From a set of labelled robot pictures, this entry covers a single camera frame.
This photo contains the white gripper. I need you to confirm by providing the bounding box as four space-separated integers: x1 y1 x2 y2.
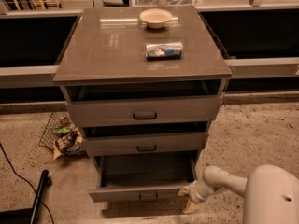
178 180 208 214

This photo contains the grey bottom drawer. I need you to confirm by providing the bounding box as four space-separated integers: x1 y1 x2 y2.
89 151 197 202

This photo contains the grey drawer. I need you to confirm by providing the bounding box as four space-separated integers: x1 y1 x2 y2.
83 121 208 156
62 79 223 128
89 151 197 202

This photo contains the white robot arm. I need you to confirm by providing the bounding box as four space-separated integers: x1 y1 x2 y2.
178 164 299 224

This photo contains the grey top drawer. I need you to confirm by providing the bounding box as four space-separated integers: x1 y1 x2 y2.
62 79 223 128

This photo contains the grey middle drawer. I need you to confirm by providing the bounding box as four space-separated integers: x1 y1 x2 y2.
83 121 208 156

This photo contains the grey drawer cabinet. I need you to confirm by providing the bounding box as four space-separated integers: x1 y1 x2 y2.
52 5 233 173

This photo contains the brown snack bag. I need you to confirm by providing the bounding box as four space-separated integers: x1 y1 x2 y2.
53 130 83 160

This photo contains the grey metal railing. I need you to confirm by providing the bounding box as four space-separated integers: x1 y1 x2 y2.
0 57 299 89

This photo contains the green snack bag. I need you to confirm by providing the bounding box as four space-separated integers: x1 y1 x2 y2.
53 126 72 138

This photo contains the crushed silver blue can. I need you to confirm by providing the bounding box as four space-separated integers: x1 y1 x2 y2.
146 42 183 60

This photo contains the black stand leg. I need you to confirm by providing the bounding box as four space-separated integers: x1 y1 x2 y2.
0 170 50 224

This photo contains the white bowl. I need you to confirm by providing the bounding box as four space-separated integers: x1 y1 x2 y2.
139 8 172 29

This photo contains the wire basket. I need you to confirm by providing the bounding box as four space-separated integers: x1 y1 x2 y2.
38 112 85 156

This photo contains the black cable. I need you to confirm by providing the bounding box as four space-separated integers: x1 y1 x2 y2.
0 142 55 224

